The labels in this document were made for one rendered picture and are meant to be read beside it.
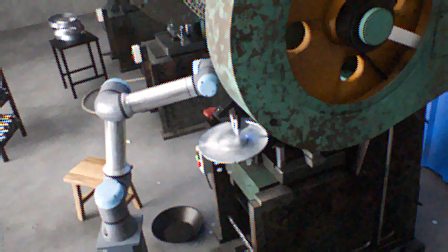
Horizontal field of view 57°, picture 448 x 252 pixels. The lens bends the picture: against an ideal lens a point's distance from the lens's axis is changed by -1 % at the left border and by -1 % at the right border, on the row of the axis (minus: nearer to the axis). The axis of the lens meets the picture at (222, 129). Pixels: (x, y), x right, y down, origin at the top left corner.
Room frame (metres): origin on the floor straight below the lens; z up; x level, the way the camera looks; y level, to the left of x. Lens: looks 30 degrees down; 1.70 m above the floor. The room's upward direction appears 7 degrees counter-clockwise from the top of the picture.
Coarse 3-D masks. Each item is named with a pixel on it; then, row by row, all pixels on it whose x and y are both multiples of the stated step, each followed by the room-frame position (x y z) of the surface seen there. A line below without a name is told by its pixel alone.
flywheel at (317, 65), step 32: (320, 0) 1.18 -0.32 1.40; (352, 0) 1.13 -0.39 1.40; (384, 0) 1.11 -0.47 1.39; (416, 0) 1.29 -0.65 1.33; (320, 32) 1.18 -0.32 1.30; (352, 32) 1.08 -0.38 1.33; (384, 32) 1.08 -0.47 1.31; (416, 32) 1.29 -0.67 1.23; (320, 64) 1.18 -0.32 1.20; (384, 64) 1.26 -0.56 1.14; (320, 96) 1.18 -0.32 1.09; (352, 96) 1.22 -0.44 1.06
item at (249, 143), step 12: (216, 132) 1.56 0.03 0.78; (228, 132) 1.55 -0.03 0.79; (240, 132) 1.53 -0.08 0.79; (252, 132) 1.52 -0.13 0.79; (264, 132) 1.50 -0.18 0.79; (216, 144) 1.48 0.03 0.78; (228, 144) 1.45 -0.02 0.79; (240, 144) 1.44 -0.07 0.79; (252, 144) 1.43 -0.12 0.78; (264, 144) 1.42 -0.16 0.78; (216, 156) 1.39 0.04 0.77; (228, 156) 1.38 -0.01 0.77; (240, 156) 1.37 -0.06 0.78; (252, 156) 1.35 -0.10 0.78
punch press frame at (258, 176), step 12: (396, 0) 1.52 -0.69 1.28; (300, 24) 1.37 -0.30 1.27; (288, 36) 1.37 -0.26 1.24; (300, 36) 1.38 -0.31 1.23; (288, 48) 1.39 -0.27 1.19; (348, 60) 1.45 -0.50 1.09; (348, 156) 1.46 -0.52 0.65; (228, 168) 1.65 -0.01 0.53; (240, 168) 1.49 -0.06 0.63; (252, 168) 1.46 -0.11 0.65; (264, 168) 1.45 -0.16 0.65; (336, 168) 1.44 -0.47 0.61; (348, 168) 1.46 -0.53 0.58; (240, 180) 1.51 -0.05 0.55; (252, 180) 1.38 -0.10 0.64; (264, 180) 1.37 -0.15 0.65; (276, 180) 1.36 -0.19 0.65; (300, 180) 1.38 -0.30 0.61; (252, 192) 1.39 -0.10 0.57; (228, 216) 1.70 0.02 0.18; (240, 228) 1.60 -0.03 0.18
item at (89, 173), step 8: (88, 160) 2.19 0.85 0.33; (96, 160) 2.18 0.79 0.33; (104, 160) 2.17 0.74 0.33; (80, 168) 2.11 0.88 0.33; (88, 168) 2.10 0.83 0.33; (96, 168) 2.09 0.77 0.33; (64, 176) 2.04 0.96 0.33; (72, 176) 2.04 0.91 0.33; (80, 176) 2.03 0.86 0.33; (88, 176) 2.02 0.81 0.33; (96, 176) 2.00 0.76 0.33; (72, 184) 2.04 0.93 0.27; (80, 184) 1.97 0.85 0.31; (88, 184) 1.94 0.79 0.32; (96, 184) 1.93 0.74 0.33; (80, 192) 2.04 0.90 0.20; (88, 192) 2.13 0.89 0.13; (136, 192) 2.08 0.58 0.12; (80, 200) 2.03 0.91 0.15; (128, 200) 2.01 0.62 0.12; (136, 200) 2.06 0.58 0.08; (80, 208) 2.02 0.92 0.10; (80, 216) 2.03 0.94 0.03
